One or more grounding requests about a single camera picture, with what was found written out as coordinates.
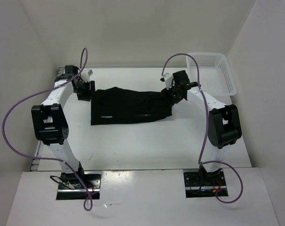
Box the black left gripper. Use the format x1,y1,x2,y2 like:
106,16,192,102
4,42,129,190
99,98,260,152
74,80,98,102

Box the black sport shorts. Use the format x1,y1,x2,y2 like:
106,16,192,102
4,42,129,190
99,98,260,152
91,87,172,125

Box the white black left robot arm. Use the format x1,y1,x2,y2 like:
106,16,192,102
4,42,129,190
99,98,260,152
31,65,93,189

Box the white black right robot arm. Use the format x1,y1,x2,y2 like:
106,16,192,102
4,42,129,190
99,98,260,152
160,70,242,185

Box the white perforated plastic basket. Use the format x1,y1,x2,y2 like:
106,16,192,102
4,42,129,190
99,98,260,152
186,52,237,97

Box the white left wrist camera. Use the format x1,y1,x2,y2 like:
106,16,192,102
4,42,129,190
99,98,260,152
80,69,93,82

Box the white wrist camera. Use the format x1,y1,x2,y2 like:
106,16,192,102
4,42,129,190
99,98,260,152
80,69,93,82
160,73,174,90

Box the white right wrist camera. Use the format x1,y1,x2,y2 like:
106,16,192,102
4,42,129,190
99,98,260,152
160,73,174,90

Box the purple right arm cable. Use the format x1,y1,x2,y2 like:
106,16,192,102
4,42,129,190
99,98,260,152
161,53,244,203

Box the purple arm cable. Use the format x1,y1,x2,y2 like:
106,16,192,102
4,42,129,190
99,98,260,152
2,48,100,210
161,53,244,203

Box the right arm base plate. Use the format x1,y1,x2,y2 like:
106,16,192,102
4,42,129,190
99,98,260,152
183,170,229,198

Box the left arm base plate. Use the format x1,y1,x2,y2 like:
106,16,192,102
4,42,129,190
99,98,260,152
50,171,102,201

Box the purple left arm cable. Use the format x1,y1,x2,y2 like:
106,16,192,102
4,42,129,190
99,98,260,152
2,48,100,210

